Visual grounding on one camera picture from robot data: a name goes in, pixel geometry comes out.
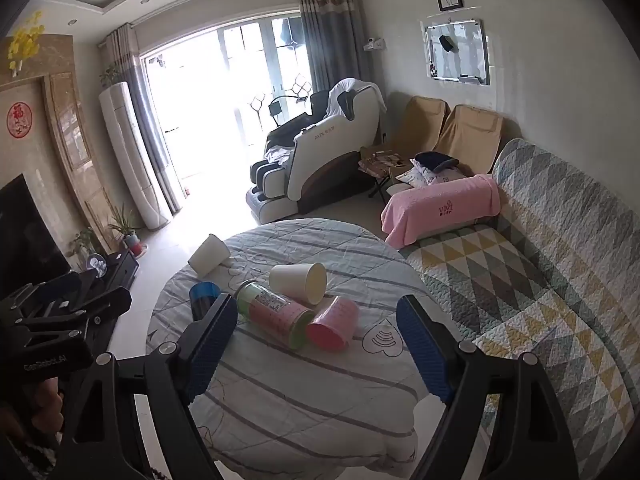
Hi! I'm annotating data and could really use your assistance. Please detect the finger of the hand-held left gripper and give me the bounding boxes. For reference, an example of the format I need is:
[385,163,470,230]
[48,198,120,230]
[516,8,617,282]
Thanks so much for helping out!
[0,271,101,317]
[22,286,134,333]

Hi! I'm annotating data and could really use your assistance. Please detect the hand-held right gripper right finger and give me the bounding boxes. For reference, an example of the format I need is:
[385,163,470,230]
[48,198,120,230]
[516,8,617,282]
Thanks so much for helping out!
[396,294,581,480]

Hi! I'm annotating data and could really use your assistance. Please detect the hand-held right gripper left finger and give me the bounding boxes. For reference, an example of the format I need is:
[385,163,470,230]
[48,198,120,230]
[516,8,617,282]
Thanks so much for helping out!
[52,294,239,480]

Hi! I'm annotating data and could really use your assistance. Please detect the green and pink cup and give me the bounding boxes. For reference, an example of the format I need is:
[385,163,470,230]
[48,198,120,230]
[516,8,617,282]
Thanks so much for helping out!
[235,280,317,352]

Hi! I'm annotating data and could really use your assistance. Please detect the white paper cup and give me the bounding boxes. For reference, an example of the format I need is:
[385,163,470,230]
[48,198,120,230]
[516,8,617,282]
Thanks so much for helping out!
[187,233,232,278]
[269,262,328,306]

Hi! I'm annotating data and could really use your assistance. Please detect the blue cup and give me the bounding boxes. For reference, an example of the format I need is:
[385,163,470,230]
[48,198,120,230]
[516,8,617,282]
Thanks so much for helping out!
[189,281,222,321]

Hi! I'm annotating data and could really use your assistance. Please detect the person's left hand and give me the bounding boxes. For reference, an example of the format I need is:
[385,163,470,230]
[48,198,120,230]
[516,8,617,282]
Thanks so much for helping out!
[0,379,66,461]

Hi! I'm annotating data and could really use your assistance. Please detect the black television stand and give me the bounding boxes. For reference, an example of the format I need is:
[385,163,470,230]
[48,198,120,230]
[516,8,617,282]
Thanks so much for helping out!
[75,251,141,291]

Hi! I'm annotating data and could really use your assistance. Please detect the small green potted plant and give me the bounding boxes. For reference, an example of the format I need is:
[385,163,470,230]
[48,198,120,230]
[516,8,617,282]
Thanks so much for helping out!
[67,227,108,261]

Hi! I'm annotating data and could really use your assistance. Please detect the black television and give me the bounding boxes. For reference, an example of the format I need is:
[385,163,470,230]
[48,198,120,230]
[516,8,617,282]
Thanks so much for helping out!
[0,173,71,301]

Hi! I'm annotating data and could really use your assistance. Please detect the potted plant in red pot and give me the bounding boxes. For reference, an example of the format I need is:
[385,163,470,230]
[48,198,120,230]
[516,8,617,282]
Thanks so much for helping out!
[107,202,147,259]

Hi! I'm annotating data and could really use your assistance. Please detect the round table with quilt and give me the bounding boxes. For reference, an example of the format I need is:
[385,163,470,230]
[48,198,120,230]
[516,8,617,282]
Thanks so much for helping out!
[145,217,466,480]

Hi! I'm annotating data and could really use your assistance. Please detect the pink towel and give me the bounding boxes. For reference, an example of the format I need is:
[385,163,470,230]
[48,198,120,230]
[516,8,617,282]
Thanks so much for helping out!
[381,174,501,250]

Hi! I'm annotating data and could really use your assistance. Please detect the sofa with triangle quilt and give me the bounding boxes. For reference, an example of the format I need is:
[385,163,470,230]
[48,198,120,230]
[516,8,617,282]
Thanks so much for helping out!
[402,137,640,461]

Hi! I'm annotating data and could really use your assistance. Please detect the white standing air conditioner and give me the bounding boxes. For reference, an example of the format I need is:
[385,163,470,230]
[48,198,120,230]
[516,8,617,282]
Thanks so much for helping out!
[98,81,173,231]

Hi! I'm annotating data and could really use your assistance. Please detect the white printed pillow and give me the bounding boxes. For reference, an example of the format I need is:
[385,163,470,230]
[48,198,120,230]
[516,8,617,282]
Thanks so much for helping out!
[397,164,466,190]

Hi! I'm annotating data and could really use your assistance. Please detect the dark blue cushion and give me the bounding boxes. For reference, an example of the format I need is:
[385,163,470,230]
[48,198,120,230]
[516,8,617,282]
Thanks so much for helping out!
[411,151,460,172]

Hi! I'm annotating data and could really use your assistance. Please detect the small folding table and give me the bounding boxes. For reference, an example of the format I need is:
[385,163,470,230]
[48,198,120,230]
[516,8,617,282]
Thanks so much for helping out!
[357,147,416,201]

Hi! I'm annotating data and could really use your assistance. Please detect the white massage chair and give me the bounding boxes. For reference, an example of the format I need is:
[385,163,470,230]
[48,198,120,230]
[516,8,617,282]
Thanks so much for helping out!
[245,80,386,225]

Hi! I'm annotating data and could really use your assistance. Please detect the beige chair cushion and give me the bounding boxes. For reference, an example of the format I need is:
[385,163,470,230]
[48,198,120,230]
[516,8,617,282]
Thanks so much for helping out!
[387,96,450,161]
[432,105,503,177]

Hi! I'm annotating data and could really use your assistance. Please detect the grey curtain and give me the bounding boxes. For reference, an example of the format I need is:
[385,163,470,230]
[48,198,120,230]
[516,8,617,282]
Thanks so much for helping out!
[293,0,371,98]
[102,24,183,213]

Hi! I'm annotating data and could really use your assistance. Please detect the black stand with screen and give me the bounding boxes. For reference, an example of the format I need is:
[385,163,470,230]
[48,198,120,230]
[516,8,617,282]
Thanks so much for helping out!
[268,91,313,126]

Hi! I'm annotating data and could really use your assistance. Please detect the yellow artificial flowers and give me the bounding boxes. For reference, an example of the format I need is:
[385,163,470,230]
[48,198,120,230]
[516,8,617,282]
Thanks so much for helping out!
[7,10,45,77]

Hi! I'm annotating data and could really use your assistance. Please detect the white cloth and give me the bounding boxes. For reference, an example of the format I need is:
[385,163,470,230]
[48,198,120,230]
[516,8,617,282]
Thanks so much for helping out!
[327,77,389,113]

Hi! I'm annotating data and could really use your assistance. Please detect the round red wall decoration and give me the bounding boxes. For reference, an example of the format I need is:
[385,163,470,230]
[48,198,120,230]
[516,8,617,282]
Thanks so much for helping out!
[6,101,33,137]

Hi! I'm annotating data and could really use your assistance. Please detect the wall whiteboard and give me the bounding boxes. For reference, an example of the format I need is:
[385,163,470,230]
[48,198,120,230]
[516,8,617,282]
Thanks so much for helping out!
[425,19,491,86]

